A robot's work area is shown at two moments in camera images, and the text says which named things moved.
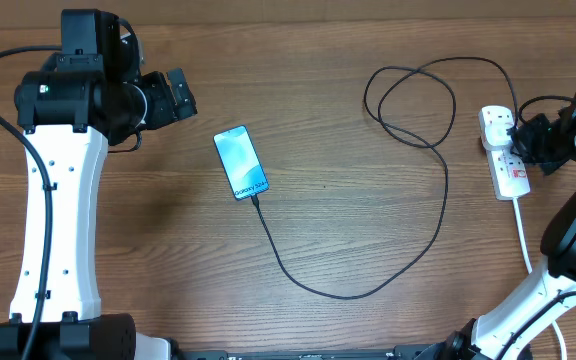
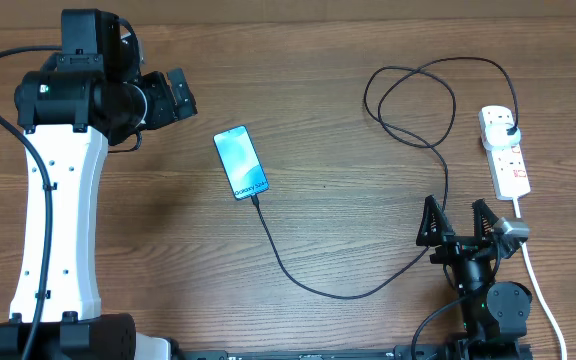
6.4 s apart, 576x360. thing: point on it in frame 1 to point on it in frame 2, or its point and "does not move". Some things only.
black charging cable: x=422 y=145 to x=413 y=139
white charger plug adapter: x=496 y=137 does not move
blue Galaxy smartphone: x=241 y=163 does not move
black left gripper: x=165 y=109 does not move
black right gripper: x=520 y=146 to x=453 y=245
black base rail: x=401 y=352 does not move
